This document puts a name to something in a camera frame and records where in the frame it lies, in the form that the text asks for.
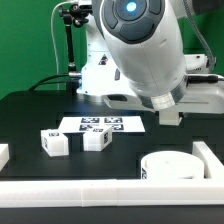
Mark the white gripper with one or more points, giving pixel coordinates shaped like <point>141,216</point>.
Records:
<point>204,94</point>

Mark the white block at left edge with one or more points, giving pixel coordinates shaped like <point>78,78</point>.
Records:
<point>4,155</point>

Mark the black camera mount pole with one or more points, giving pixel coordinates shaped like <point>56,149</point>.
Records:
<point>75,16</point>

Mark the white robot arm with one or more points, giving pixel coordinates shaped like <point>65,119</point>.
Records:
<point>136,59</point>

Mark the white tag base sheet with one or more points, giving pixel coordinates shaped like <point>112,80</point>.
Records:
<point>129,124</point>

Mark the white L-shaped obstacle frame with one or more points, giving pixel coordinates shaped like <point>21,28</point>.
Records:
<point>111,192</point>

